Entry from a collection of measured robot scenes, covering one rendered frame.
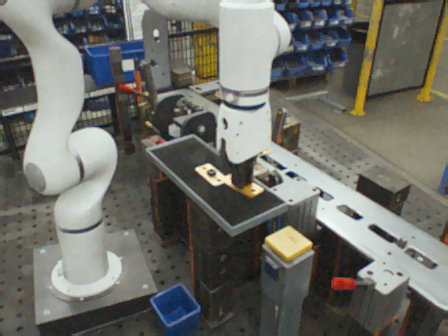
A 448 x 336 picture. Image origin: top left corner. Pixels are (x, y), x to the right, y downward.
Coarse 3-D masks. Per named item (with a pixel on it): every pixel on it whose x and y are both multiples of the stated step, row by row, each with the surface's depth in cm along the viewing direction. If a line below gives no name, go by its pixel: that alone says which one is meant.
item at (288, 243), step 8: (280, 232) 72; (288, 232) 72; (296, 232) 72; (272, 240) 70; (280, 240) 70; (288, 240) 70; (296, 240) 70; (304, 240) 70; (272, 248) 70; (280, 248) 69; (288, 248) 69; (296, 248) 69; (304, 248) 69; (288, 256) 67
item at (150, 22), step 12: (144, 12) 162; (144, 24) 164; (156, 24) 167; (144, 36) 166; (144, 48) 168; (156, 48) 172; (168, 48) 175; (156, 60) 174; (168, 60) 178; (156, 72) 177; (168, 72) 180; (156, 84) 179; (168, 84) 183
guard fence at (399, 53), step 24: (384, 0) 347; (408, 0) 359; (432, 0) 373; (384, 24) 362; (408, 24) 376; (432, 24) 388; (384, 48) 376; (408, 48) 391; (432, 48) 402; (384, 72) 391; (408, 72) 407; (432, 72) 416; (360, 96) 390
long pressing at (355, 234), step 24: (192, 96) 172; (216, 120) 151; (288, 168) 121; (312, 168) 121; (336, 192) 111; (336, 216) 102; (384, 216) 102; (360, 240) 94; (384, 240) 94; (408, 240) 94; (432, 240) 94; (408, 264) 87; (408, 288) 82; (432, 288) 81
